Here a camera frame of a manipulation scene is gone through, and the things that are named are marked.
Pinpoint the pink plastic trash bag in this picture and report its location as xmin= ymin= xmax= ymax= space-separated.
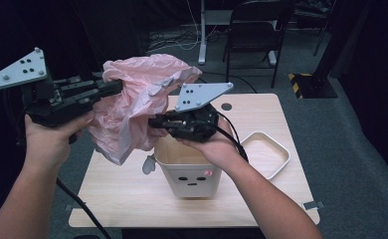
xmin=88 ymin=53 xmax=203 ymax=166

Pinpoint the white bin rim ring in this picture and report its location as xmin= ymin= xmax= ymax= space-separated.
xmin=240 ymin=130 xmax=291 ymax=180

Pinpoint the black stand with striped base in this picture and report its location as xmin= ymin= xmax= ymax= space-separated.
xmin=288 ymin=0 xmax=349 ymax=100

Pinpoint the right hand-held gripper cable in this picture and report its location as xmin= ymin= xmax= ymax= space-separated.
xmin=215 ymin=111 xmax=250 ymax=163

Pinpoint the person's right hand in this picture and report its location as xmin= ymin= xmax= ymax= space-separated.
xmin=178 ymin=118 xmax=246 ymax=170

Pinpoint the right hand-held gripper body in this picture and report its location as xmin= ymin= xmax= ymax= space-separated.
xmin=170 ymin=82 xmax=235 ymax=143

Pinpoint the left hand-held gripper cable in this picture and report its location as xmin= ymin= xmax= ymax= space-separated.
xmin=56 ymin=177 xmax=112 ymax=239

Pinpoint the black curtain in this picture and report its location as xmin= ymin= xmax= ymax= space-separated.
xmin=330 ymin=0 xmax=388 ymax=182
xmin=0 ymin=0 xmax=94 ymax=228

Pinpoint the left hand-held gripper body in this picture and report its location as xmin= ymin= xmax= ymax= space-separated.
xmin=0 ymin=47 xmax=96 ymax=127

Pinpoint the white trash bin with face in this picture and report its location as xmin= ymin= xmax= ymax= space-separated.
xmin=141 ymin=133 xmax=223 ymax=199

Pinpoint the hand-held gripper cable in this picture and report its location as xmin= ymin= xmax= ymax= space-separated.
xmin=215 ymin=111 xmax=250 ymax=163
xmin=56 ymin=177 xmax=112 ymax=239

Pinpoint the black floor cable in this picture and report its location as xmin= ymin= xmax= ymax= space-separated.
xmin=200 ymin=71 xmax=258 ymax=95

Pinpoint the person's left hand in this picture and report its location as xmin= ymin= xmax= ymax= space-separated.
xmin=24 ymin=112 xmax=96 ymax=170

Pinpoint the black chair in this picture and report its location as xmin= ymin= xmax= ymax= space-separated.
xmin=222 ymin=0 xmax=296 ymax=90

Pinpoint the tangle of floor cables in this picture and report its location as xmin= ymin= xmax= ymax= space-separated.
xmin=145 ymin=0 xmax=223 ymax=54

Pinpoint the white desk frame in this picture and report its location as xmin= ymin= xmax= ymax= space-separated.
xmin=181 ymin=0 xmax=280 ymax=67

